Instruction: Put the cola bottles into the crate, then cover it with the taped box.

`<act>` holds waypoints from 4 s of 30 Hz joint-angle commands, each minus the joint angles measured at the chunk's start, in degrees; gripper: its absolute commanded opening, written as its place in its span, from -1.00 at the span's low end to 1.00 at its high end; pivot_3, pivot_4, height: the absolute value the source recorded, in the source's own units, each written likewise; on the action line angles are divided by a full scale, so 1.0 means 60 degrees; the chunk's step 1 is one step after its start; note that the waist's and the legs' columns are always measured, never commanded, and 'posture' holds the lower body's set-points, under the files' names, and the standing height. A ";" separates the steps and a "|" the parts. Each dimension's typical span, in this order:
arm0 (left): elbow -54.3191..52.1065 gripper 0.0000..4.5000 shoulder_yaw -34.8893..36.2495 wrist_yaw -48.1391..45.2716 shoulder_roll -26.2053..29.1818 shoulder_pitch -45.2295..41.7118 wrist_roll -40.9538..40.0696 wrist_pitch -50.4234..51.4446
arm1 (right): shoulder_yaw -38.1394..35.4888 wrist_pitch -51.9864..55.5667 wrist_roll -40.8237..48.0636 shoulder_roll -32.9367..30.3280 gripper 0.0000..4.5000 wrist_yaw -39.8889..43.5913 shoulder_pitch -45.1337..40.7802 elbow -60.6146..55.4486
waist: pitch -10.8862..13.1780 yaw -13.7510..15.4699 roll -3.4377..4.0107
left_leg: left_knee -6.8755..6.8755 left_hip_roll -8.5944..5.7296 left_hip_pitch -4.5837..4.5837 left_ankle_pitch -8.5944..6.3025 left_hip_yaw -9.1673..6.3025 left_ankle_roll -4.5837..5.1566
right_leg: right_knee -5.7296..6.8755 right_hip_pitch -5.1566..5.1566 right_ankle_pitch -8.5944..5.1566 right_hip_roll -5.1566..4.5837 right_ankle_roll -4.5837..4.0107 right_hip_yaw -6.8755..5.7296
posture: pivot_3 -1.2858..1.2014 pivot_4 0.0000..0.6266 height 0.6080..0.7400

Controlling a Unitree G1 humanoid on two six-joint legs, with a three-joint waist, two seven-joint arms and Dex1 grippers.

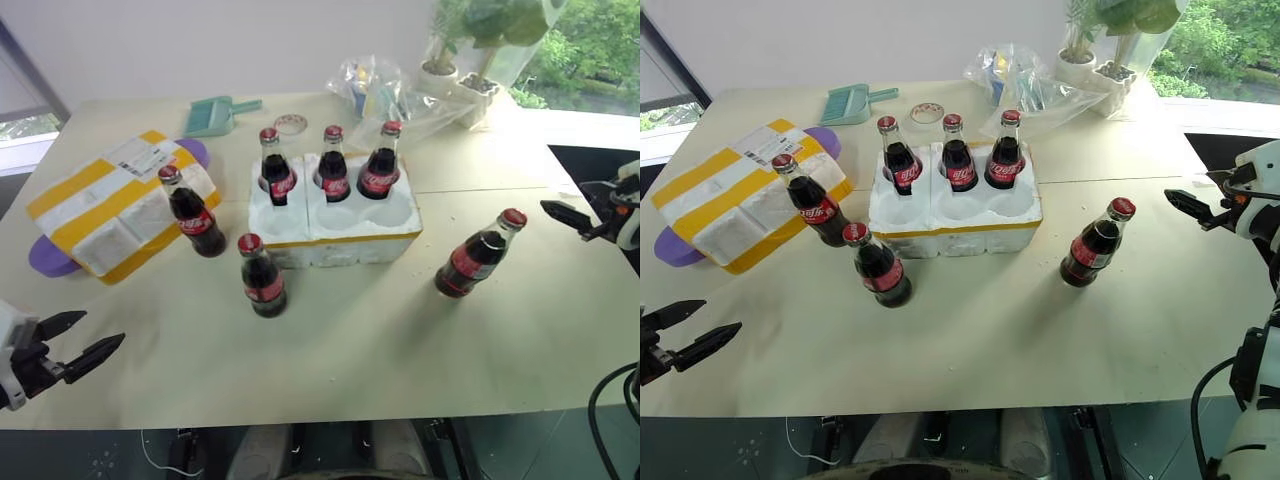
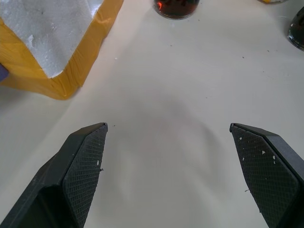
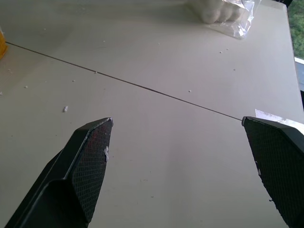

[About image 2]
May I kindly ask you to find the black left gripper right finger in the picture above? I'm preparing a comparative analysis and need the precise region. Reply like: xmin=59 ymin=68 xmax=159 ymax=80
xmin=229 ymin=123 xmax=304 ymax=228

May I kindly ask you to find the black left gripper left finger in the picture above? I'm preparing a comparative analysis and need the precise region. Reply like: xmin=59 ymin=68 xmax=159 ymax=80
xmin=0 ymin=122 xmax=108 ymax=228

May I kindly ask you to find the small purple object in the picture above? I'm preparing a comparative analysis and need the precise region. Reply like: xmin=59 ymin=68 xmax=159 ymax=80
xmin=0 ymin=63 xmax=10 ymax=83

